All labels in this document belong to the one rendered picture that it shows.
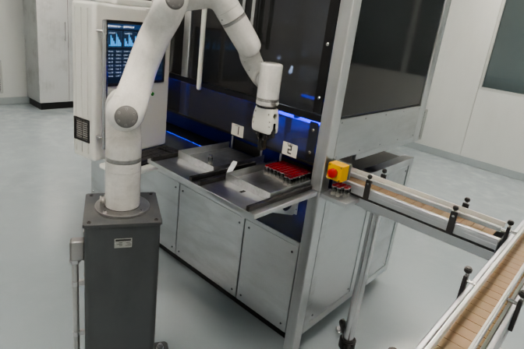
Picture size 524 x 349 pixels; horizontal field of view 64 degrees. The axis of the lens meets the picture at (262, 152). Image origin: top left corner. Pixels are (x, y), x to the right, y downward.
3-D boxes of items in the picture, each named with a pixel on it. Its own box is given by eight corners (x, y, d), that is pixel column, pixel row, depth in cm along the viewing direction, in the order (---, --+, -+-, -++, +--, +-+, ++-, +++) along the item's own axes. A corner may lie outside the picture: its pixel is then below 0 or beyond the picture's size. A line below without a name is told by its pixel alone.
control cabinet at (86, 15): (144, 136, 258) (149, 1, 234) (167, 144, 249) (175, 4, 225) (69, 153, 216) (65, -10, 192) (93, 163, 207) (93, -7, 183)
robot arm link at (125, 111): (134, 127, 151) (137, 141, 136) (100, 115, 146) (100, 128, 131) (189, -7, 142) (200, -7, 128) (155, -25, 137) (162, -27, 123)
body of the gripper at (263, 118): (283, 105, 159) (279, 134, 163) (263, 100, 165) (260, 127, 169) (270, 107, 154) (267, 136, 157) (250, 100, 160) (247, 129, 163)
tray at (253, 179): (275, 166, 210) (276, 160, 209) (318, 184, 194) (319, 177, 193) (225, 180, 185) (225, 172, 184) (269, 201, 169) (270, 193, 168)
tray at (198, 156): (228, 147, 231) (229, 141, 230) (263, 161, 215) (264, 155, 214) (178, 156, 206) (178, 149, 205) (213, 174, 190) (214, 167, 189)
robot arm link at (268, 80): (253, 94, 162) (260, 100, 154) (256, 59, 158) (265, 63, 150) (273, 95, 165) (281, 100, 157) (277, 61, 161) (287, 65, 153)
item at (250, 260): (190, 179, 410) (196, 89, 384) (384, 280, 283) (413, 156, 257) (90, 204, 338) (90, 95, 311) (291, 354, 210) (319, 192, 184)
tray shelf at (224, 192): (221, 148, 234) (222, 145, 234) (326, 192, 191) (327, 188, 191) (146, 162, 199) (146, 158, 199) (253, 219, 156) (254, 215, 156)
